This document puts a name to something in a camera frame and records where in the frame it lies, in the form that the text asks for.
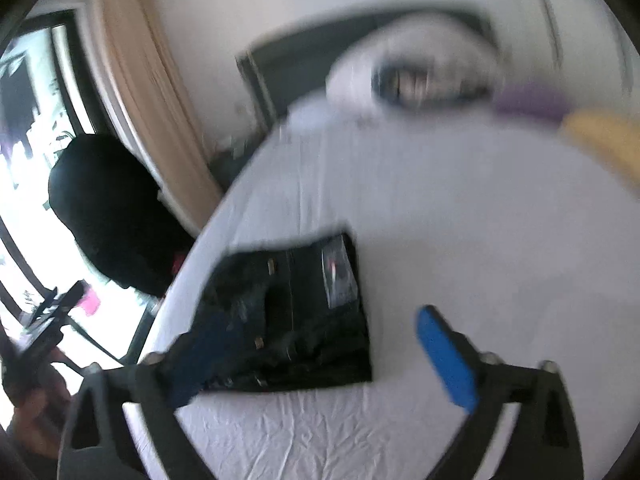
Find dark headboard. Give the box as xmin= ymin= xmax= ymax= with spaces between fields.
xmin=236 ymin=5 xmax=498 ymax=126

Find dark bedside object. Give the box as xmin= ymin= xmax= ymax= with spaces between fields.
xmin=212 ymin=140 xmax=256 ymax=191

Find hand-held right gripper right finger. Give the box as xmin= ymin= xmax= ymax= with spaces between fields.
xmin=416 ymin=305 xmax=586 ymax=480

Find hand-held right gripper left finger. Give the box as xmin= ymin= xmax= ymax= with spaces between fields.
xmin=57 ymin=310 xmax=241 ymax=480

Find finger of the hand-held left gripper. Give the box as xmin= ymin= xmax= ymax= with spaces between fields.
xmin=22 ymin=280 xmax=88 ymax=333

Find black pants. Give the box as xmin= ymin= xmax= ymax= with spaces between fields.
xmin=165 ymin=232 xmax=373 ymax=396

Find yellow pillow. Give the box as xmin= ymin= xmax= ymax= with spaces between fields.
xmin=560 ymin=110 xmax=640 ymax=191

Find white pillow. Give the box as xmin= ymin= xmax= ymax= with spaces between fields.
xmin=325 ymin=15 xmax=506 ymax=116

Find window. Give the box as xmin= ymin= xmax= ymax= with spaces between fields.
xmin=0 ymin=7 xmax=161 ymax=361

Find beige curtain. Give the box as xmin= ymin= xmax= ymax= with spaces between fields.
xmin=90 ymin=0 xmax=223 ymax=236

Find dark bulky object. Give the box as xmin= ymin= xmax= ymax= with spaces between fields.
xmin=47 ymin=135 xmax=198 ymax=298

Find purple pillow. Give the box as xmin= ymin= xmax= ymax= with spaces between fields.
xmin=492 ymin=82 xmax=571 ymax=123

